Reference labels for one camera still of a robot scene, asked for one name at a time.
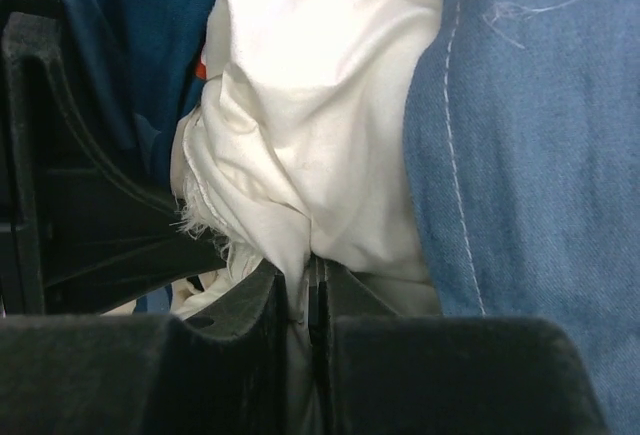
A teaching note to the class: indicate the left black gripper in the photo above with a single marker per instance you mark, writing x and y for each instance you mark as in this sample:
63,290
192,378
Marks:
82,229

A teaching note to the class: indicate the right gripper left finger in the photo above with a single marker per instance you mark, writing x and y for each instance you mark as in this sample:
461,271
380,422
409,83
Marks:
219,372

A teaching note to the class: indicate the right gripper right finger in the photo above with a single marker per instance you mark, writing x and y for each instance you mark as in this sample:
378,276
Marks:
382,373

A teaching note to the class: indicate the white pillow with red logo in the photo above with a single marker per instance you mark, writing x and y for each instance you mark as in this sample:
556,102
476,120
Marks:
295,150

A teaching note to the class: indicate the blue lettered pillowcase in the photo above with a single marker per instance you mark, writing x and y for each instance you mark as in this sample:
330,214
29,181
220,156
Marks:
520,143

